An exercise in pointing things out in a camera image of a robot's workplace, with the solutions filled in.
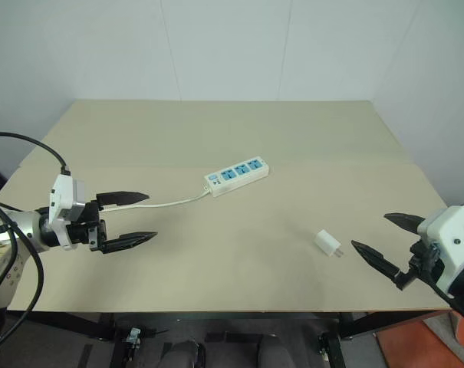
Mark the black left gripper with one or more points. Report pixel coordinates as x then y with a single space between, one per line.
84 230

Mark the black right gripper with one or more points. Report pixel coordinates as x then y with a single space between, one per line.
421 260

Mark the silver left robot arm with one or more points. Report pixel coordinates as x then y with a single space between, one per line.
21 227

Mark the white plug adapter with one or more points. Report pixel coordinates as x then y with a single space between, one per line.
325 241

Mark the white blue power strip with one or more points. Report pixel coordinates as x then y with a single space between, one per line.
237 177

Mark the orange red floor mat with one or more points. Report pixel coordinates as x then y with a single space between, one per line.
408 345

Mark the dark grey rounded shape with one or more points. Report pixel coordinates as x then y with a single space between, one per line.
274 350
183 354

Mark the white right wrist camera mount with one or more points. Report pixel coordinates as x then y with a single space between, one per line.
452 230

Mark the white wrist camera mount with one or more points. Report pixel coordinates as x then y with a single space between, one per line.
61 199
452 230

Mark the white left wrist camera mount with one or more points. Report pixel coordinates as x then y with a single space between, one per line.
61 199

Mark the black table frame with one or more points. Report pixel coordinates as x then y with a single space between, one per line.
82 320

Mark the metal table foot bracket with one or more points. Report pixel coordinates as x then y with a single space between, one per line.
132 336
329 347

